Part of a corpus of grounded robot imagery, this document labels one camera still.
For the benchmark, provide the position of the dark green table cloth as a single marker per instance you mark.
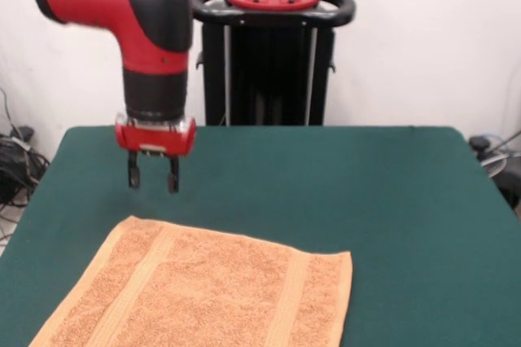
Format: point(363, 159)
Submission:
point(366, 180)

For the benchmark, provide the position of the tan terry towel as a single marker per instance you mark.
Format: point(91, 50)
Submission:
point(203, 290)

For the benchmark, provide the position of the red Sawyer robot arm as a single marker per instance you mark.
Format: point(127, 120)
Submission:
point(122, 17)

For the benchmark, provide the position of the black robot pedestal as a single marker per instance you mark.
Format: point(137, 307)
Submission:
point(268, 70)

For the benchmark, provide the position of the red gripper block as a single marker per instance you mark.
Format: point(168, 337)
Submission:
point(154, 141)

